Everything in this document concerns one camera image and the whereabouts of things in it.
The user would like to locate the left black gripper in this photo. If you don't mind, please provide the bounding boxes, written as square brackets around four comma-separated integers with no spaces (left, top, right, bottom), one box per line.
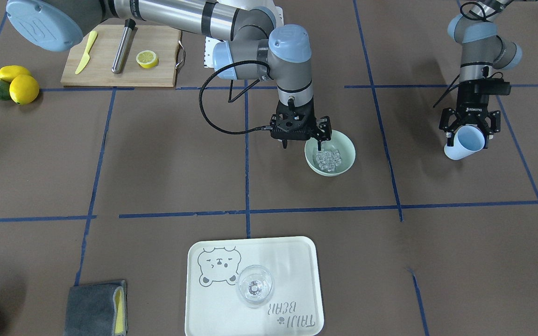
[439,80,511,149]

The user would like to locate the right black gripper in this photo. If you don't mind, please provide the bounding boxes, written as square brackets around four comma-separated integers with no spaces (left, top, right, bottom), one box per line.
[269,102,332,151]

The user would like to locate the light blue plastic cup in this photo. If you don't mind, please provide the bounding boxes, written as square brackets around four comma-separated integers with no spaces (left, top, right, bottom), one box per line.
[444,125,486,160]

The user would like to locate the light green bowl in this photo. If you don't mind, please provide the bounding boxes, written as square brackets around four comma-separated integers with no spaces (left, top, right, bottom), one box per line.
[304,130,356,177]

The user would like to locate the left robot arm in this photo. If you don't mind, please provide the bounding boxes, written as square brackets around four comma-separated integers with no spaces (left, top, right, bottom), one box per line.
[439,0,523,147]

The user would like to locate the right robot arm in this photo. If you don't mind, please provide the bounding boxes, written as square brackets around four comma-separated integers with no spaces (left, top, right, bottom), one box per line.
[6,0,332,147]

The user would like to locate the ice cubes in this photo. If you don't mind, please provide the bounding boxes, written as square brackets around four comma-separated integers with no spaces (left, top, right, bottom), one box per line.
[313,149,342,173]

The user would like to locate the clear wine glass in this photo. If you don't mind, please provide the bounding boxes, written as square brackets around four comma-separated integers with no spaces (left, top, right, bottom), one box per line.
[236,265,275,308]

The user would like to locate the cream bear serving tray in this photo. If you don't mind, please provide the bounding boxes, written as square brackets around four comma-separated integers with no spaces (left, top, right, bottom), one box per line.
[185,236,325,336]

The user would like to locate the lemon half slice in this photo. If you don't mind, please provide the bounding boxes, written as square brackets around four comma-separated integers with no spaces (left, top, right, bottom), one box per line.
[136,50,159,70]

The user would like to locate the wooden cutting board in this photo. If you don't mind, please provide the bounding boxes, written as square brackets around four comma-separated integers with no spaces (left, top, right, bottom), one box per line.
[61,24,182,87]

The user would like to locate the yellow plastic knife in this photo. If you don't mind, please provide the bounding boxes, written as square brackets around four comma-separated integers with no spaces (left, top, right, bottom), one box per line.
[74,30,98,75]

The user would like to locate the grey yellow folded cloth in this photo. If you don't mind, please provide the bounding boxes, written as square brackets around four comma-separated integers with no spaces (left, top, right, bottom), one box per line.
[63,280,128,336]

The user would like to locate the yellow lemon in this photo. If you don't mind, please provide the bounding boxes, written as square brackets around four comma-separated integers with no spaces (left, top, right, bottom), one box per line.
[0,64,32,83]
[9,75,40,105]

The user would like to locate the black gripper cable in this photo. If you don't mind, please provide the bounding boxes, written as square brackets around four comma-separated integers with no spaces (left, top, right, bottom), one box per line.
[198,61,279,135]

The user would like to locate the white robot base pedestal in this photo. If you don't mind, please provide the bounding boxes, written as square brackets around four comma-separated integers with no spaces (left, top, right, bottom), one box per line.
[202,0,288,69]

